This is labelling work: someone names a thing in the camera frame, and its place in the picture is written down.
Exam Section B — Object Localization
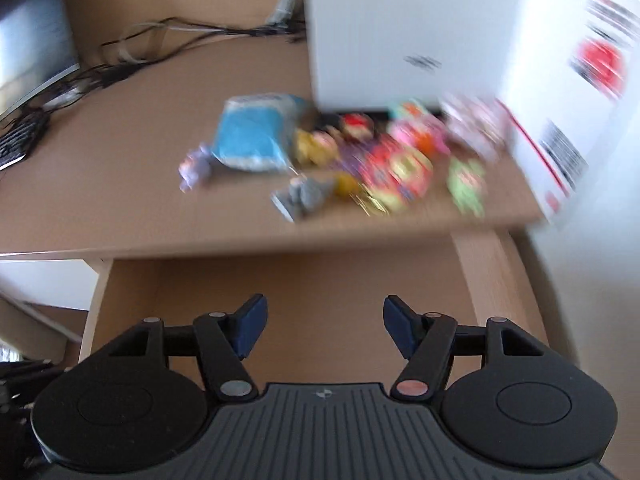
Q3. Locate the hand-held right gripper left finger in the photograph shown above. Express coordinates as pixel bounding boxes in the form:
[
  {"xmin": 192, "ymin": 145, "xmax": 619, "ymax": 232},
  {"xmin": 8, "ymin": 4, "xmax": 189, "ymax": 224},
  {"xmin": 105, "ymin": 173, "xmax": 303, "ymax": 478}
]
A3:
[{"xmin": 107, "ymin": 294, "xmax": 268, "ymax": 402}]

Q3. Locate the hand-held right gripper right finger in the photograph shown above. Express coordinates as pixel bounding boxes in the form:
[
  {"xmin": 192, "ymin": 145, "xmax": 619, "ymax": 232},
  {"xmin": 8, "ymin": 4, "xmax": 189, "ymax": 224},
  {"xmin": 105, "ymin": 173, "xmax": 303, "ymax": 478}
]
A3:
[{"xmin": 382, "ymin": 296, "xmax": 546, "ymax": 402}]

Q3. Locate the grey plush toy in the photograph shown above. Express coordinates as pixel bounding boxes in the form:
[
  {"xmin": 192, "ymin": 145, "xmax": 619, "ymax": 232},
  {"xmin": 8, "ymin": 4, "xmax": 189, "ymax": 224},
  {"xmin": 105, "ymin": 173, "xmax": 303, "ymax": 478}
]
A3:
[{"xmin": 271, "ymin": 174, "xmax": 337, "ymax": 224}]

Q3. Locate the red multicoloured packet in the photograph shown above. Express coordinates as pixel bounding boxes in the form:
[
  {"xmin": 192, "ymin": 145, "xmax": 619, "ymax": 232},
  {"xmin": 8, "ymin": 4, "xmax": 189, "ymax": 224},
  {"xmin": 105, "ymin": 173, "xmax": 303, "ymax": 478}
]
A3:
[{"xmin": 349, "ymin": 135, "xmax": 434, "ymax": 217}]

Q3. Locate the small yellow toy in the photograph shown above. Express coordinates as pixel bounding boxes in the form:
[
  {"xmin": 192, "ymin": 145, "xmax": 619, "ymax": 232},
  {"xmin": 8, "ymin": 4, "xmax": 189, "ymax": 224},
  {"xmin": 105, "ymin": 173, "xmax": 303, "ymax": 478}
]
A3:
[{"xmin": 334, "ymin": 172, "xmax": 362, "ymax": 197}]

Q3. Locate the bright green toy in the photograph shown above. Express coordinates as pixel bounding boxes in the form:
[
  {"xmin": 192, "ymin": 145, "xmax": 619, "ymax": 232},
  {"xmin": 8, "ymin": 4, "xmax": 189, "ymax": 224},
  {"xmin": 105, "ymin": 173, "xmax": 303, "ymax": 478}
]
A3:
[{"xmin": 446, "ymin": 157, "xmax": 489, "ymax": 218}]

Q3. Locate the purple plush toy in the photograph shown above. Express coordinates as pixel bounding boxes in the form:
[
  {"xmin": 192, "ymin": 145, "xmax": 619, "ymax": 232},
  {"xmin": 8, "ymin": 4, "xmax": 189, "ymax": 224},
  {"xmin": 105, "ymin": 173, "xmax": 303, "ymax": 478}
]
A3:
[{"xmin": 178, "ymin": 143, "xmax": 217, "ymax": 194}]

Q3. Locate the yellow plush toy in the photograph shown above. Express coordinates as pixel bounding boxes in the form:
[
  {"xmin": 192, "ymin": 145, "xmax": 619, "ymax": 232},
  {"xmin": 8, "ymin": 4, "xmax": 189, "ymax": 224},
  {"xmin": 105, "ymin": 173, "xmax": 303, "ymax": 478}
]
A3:
[{"xmin": 292, "ymin": 127, "xmax": 344, "ymax": 167}]

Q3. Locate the blue plastic packet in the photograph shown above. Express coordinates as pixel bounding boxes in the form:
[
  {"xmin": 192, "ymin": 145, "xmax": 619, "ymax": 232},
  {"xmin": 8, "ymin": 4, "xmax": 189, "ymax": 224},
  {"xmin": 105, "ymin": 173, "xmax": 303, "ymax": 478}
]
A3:
[{"xmin": 210, "ymin": 93, "xmax": 312, "ymax": 174}]

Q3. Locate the pink and orange toy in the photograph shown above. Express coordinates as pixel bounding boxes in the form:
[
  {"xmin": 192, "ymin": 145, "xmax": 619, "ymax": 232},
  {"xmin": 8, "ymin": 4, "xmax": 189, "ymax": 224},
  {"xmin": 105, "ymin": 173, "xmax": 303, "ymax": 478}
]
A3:
[{"xmin": 386, "ymin": 99, "xmax": 452, "ymax": 157}]

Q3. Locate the red round toy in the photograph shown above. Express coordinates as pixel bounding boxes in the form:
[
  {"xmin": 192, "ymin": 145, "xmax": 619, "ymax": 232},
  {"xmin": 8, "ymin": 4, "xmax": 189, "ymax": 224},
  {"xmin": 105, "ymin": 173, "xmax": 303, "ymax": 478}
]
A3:
[{"xmin": 342, "ymin": 112, "xmax": 374, "ymax": 141}]

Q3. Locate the white cabinet panel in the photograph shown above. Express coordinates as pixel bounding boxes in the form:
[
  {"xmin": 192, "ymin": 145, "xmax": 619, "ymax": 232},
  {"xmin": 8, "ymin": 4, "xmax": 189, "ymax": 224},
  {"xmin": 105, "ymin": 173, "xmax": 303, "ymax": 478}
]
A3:
[{"xmin": 0, "ymin": 259, "xmax": 103, "ymax": 311}]

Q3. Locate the white and pink toy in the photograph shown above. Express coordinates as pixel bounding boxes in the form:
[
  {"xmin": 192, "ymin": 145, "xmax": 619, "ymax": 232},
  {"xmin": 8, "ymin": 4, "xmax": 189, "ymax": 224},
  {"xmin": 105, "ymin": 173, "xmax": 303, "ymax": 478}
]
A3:
[{"xmin": 442, "ymin": 92, "xmax": 512, "ymax": 162}]

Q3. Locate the black keyboard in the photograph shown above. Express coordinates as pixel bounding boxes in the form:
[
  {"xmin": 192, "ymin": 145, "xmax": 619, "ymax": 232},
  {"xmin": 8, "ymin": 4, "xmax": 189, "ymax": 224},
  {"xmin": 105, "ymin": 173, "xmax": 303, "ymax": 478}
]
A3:
[{"xmin": 0, "ymin": 110, "xmax": 52, "ymax": 172}]

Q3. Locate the white cardboard box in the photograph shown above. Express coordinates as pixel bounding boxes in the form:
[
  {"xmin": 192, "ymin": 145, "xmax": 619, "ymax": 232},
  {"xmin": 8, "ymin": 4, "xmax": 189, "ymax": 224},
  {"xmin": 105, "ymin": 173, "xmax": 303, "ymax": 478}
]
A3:
[{"xmin": 300, "ymin": 0, "xmax": 640, "ymax": 231}]

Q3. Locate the black computer monitor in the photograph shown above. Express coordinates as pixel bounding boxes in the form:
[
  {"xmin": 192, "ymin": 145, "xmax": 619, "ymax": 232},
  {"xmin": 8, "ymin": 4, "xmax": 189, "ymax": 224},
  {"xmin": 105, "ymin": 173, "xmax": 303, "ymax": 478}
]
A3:
[{"xmin": 0, "ymin": 0, "xmax": 82, "ymax": 122}]

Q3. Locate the dark frame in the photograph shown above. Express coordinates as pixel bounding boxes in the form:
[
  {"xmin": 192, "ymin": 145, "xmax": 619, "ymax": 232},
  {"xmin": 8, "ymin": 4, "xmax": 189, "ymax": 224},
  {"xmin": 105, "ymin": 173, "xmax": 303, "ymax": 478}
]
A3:
[{"xmin": 0, "ymin": 357, "xmax": 68, "ymax": 480}]

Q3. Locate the bundle of black cables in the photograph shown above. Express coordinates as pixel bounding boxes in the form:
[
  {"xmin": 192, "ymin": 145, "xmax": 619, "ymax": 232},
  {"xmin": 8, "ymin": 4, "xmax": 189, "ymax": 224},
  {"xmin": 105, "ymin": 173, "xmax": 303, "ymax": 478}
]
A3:
[{"xmin": 27, "ymin": 14, "xmax": 307, "ymax": 112}]

